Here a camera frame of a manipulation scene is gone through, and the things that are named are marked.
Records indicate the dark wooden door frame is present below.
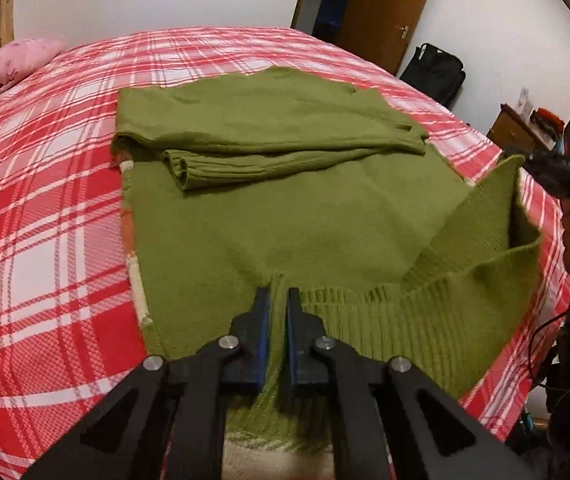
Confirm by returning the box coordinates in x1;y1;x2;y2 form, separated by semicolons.
290;0;360;43

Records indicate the red item on dresser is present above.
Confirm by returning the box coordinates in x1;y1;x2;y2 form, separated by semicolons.
532;107;564;134

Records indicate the pink pillow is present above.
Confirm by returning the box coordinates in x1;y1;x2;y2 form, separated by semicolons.
0;37;66;98

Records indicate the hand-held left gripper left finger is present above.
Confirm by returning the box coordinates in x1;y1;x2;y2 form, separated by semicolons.
22;286;272;480

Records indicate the green knit sweater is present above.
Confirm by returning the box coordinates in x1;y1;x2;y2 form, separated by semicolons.
111;66;542;453

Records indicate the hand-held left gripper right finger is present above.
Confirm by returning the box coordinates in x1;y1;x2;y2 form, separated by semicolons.
285;287;548;480

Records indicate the red plaid bedsheet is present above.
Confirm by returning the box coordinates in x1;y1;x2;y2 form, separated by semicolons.
0;27;570;480

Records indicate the brown wooden dresser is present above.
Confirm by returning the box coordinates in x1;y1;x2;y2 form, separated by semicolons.
487;104;550;153

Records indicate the black bag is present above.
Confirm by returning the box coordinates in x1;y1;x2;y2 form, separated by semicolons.
399;43;466;108

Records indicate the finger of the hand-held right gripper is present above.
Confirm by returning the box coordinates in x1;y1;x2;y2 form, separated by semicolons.
517;150;570;185

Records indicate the black cable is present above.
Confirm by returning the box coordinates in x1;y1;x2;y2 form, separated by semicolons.
529;302;570;392

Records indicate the brown wooden door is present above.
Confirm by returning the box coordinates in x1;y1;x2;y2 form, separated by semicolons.
337;0;438;76

